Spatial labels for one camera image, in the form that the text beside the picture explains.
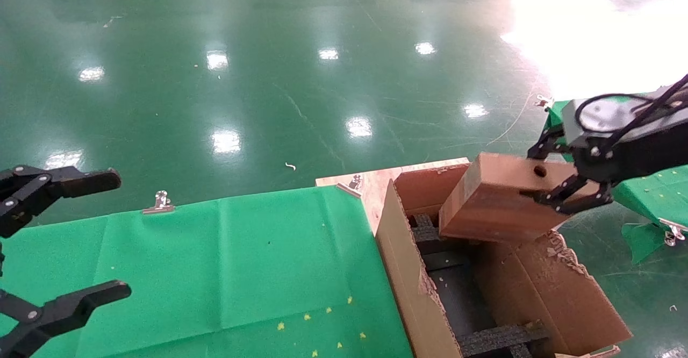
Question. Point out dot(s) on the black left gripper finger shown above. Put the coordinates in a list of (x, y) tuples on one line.
[(64, 310), (70, 181)]

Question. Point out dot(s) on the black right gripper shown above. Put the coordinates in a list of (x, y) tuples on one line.
[(645, 154)]

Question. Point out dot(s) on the small brown cardboard box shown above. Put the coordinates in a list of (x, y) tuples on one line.
[(494, 202)]

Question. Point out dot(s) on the large open cardboard carton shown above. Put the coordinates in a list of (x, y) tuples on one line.
[(408, 272)]

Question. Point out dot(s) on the silver binder clip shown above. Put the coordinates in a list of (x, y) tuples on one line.
[(674, 233), (349, 188), (544, 101), (160, 203)]

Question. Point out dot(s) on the black foam insert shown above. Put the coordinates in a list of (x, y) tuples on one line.
[(424, 234), (500, 341)]

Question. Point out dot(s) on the white grey wrist camera box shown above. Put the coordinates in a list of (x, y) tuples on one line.
[(613, 116)]

